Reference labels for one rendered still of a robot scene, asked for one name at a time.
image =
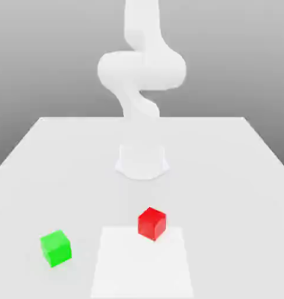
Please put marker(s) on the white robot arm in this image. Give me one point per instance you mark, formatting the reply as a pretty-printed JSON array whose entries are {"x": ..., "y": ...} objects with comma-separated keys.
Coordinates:
[{"x": 142, "y": 70}]

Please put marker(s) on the small red cube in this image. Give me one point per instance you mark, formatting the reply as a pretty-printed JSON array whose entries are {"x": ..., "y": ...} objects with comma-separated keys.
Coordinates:
[{"x": 151, "y": 223}]

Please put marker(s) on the small green cube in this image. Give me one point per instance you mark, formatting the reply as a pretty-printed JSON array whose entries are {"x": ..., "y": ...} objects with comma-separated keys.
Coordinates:
[{"x": 56, "y": 248}]

